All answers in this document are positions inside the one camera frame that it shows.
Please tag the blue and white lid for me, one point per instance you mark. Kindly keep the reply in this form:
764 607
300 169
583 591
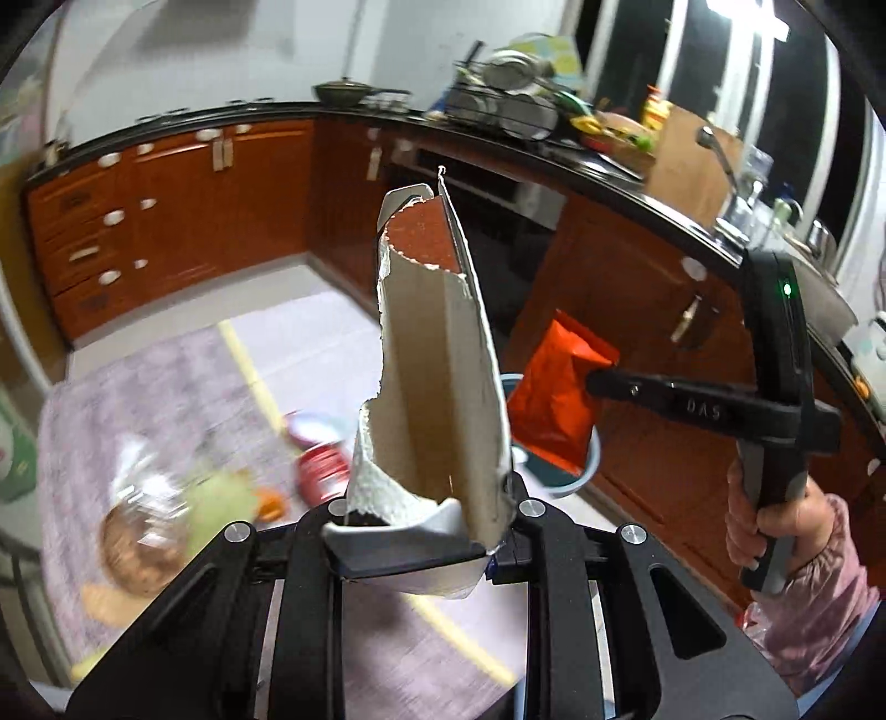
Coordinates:
315 428

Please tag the torn white cardboard carton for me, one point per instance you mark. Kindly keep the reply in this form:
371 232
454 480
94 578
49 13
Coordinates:
436 381

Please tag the green white package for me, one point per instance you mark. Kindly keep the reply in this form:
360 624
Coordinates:
15 453

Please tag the black built-in appliance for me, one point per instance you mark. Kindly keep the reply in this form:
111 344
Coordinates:
484 228

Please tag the tan peel piece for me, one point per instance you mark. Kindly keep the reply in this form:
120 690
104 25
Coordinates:
104 597

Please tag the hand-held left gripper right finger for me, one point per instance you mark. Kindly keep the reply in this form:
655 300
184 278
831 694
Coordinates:
547 554

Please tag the wooden cutting board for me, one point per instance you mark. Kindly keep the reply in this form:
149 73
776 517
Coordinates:
685 166

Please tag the white window frame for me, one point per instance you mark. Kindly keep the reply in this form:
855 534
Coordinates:
673 55

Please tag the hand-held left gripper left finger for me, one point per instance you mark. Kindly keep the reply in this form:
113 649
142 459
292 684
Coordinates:
313 554

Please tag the person's right hand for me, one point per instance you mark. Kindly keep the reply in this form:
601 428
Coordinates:
740 519

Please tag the metal dish rack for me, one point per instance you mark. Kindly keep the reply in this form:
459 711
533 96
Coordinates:
502 114

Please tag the red can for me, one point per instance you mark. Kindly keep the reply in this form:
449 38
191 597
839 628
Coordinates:
324 474

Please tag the white tissue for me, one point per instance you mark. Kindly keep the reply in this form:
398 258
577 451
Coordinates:
152 478

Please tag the clear glass jar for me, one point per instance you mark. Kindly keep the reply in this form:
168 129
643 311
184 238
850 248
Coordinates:
758 187

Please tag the orange snack bag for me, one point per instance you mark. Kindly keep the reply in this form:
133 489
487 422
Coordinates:
561 401

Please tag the chrome faucet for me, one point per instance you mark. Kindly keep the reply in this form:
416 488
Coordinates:
720 163

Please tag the red wooden drawer cabinet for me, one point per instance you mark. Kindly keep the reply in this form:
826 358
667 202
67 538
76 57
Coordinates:
180 208

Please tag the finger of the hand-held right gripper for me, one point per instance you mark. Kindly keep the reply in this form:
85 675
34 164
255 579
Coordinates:
623 391

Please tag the person's right forearm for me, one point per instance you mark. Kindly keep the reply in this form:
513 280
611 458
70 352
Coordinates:
824 609

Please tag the metal strainer bowl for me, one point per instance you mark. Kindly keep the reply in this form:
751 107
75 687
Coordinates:
516 69

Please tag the red wooden door cabinet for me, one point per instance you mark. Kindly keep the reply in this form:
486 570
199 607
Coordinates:
623 291

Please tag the round brown object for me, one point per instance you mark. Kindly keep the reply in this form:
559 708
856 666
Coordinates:
138 554

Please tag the blue plastic bin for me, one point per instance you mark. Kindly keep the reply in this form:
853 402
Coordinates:
554 479

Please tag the dark wok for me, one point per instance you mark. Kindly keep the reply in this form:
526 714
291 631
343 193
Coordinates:
342 92

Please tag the colourful kitchenware heap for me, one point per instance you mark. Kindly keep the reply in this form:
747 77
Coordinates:
612 133

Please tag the green melon rind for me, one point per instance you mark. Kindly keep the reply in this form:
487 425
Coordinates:
225 509

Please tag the small orange peel piece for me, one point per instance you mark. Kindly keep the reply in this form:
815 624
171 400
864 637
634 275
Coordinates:
270 504

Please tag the yellow bottle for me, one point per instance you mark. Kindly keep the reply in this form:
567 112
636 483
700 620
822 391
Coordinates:
656 109

